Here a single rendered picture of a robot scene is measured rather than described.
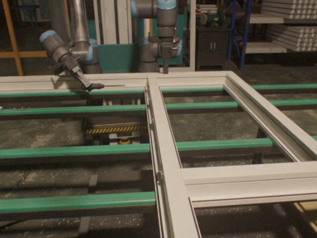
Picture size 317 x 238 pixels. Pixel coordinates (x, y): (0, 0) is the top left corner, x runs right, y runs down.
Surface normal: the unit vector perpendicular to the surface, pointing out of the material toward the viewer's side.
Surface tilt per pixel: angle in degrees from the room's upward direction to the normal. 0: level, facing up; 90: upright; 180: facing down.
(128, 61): 90
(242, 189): 90
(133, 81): 90
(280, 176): 90
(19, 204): 0
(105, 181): 0
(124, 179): 0
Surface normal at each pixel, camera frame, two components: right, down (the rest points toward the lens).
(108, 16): 0.16, 0.43
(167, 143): 0.00, -0.90
